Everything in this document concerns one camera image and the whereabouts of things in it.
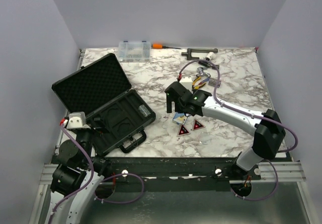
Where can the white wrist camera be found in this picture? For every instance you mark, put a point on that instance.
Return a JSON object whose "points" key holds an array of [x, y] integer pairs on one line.
{"points": [[186, 81], [75, 120]]}

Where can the black T-handle tool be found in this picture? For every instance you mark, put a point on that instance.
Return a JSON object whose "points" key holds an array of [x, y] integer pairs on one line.
{"points": [[207, 64]]}

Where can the white cylinder connector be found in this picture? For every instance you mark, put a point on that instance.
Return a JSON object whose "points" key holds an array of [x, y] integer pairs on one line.
{"points": [[210, 56]]}

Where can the green blue poker chip stack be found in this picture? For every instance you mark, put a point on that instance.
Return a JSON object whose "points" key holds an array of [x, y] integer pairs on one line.
{"points": [[214, 82]]}

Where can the orange handle screwdriver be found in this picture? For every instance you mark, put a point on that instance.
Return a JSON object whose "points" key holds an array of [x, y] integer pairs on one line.
{"points": [[161, 46]]}

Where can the aluminium rail frame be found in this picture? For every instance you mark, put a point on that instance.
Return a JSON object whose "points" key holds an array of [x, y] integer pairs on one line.
{"points": [[263, 172]]}

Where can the clear plastic screw box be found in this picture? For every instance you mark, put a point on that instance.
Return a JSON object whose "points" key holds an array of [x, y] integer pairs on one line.
{"points": [[134, 51]]}

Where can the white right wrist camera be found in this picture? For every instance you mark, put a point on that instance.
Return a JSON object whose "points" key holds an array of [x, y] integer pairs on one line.
{"points": [[186, 81]]}

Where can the black foam lined carry case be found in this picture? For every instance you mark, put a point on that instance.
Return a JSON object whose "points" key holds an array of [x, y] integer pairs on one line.
{"points": [[102, 89]]}

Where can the clear round dealer button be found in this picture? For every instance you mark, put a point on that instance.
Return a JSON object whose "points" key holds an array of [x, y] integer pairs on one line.
{"points": [[204, 138]]}

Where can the left red triangle all-in button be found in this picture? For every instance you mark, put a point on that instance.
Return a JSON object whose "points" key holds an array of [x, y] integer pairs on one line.
{"points": [[183, 131]]}

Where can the red triangle all-in button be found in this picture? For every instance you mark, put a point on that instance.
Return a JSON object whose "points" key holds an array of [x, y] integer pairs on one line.
{"points": [[197, 125], [183, 131]]}

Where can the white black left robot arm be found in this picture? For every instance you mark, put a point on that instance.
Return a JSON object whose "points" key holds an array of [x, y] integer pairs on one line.
{"points": [[91, 134]]}

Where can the yellow black pliers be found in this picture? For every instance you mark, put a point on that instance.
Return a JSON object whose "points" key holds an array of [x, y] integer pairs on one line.
{"points": [[199, 82]]}

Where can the right red triangle all-in button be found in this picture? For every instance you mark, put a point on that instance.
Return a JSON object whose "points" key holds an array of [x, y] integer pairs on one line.
{"points": [[197, 125]]}

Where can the black metal puller tool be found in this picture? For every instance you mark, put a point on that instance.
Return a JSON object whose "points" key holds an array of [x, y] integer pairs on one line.
{"points": [[190, 51]]}

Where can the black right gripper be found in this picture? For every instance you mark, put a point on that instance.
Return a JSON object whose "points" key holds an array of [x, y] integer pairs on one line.
{"points": [[169, 104]]}

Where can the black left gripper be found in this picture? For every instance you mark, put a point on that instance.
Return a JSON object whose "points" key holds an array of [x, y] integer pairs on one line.
{"points": [[103, 128]]}

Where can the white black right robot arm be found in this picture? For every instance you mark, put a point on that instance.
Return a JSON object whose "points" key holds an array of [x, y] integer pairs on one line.
{"points": [[264, 127]]}

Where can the orange blue poker chip stack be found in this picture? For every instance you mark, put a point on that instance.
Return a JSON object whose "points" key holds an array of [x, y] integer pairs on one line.
{"points": [[144, 111]]}

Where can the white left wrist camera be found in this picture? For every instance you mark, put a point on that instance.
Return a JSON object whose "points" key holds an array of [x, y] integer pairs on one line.
{"points": [[75, 120]]}

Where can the blue playing card deck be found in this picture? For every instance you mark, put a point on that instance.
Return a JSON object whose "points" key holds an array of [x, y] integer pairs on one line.
{"points": [[180, 118]]}

